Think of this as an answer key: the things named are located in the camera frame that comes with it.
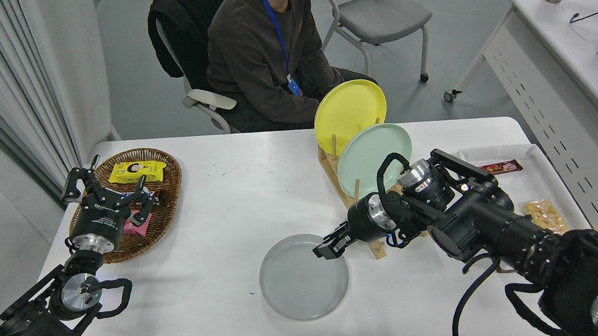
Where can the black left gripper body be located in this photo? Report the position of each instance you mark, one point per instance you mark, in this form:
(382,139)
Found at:
(99,219)

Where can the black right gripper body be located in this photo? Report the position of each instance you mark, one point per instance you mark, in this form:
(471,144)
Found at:
(363,221)

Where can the grey plate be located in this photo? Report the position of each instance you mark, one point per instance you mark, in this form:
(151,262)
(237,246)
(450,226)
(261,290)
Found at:
(300,285)

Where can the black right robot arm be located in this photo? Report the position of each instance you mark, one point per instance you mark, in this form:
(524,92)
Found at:
(486,224)

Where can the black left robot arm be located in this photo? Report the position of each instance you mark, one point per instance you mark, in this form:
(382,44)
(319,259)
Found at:
(31,335)

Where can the wooden plate rack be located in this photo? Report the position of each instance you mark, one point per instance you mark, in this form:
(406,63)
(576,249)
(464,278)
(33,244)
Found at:
(380,251)

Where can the mint green plate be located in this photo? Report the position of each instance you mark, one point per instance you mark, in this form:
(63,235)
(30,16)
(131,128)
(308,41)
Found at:
(365,154)

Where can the yellow plate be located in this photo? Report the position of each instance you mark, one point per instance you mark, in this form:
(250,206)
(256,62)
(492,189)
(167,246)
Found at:
(347,114)

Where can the dark blue snack bar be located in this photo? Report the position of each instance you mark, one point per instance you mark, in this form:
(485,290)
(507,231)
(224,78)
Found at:
(153,194)

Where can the pink snack pack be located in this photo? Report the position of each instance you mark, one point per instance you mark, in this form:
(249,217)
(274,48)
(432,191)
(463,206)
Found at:
(133,230)

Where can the yellow snack pack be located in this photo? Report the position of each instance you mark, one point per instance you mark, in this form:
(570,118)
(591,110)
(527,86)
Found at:
(145,171)

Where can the brown wicker basket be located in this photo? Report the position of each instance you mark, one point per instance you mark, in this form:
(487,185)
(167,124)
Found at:
(172,185)

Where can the white office chair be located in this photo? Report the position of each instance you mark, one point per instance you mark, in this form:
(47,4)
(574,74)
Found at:
(208,97)

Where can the white curtain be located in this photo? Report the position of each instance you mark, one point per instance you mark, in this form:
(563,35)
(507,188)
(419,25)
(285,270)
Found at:
(7,75)

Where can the red snack bar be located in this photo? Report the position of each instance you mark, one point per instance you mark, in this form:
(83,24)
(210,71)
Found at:
(503,167)

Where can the white rectangular tray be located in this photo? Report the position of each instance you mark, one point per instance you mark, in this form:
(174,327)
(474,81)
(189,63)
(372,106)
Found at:
(535,181)

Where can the clear bag of yellow snacks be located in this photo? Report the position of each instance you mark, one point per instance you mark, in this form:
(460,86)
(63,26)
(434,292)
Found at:
(544,214)

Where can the person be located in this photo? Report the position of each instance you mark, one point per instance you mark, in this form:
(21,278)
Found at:
(252,58)

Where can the grey chair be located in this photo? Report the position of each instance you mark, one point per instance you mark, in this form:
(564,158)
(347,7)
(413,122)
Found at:
(388,15)

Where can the white desk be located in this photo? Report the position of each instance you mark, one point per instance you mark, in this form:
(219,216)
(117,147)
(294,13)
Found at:
(579,46)

